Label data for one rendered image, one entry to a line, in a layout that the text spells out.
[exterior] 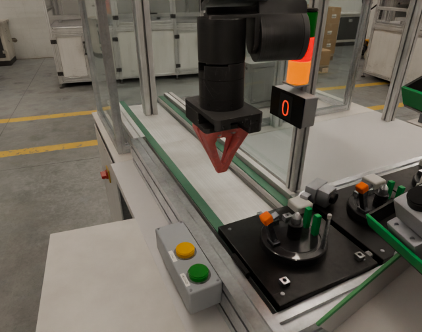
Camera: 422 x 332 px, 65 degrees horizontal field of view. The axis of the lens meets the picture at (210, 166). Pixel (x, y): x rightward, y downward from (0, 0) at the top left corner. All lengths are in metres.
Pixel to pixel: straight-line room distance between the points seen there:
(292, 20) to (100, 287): 0.67
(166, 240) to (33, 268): 1.59
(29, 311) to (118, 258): 1.22
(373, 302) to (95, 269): 0.60
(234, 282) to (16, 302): 1.60
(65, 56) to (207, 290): 5.38
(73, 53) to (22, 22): 2.98
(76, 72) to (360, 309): 5.60
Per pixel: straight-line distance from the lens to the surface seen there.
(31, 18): 8.63
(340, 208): 0.89
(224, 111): 0.41
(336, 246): 0.77
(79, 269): 0.89
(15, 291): 2.19
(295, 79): 0.79
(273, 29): 0.41
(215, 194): 0.98
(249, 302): 0.66
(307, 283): 0.68
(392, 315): 0.57
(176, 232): 0.78
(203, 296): 0.68
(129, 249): 0.91
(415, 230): 0.42
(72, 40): 5.80
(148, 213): 1.02
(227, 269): 0.70
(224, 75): 0.40
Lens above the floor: 1.46
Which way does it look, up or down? 29 degrees down
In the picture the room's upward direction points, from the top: straight up
